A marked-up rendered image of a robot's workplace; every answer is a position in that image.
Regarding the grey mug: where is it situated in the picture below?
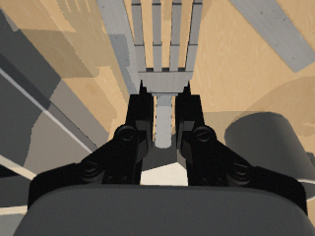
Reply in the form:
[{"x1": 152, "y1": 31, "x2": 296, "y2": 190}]
[{"x1": 224, "y1": 112, "x2": 315, "y2": 201}]

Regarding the grey metal fork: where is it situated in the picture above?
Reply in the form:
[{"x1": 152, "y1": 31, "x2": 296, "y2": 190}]
[{"x1": 131, "y1": 0, "x2": 203, "y2": 148}]

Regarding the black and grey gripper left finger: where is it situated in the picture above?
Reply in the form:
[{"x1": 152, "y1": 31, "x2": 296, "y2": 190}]
[{"x1": 27, "y1": 80, "x2": 155, "y2": 211}]

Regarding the grey rectangular tray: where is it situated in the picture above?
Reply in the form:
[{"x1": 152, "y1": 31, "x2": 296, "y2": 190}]
[{"x1": 0, "y1": 7, "x2": 109, "y2": 215}]

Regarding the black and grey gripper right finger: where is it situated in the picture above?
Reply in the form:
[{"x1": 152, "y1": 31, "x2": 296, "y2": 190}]
[{"x1": 174, "y1": 81, "x2": 308, "y2": 216}]

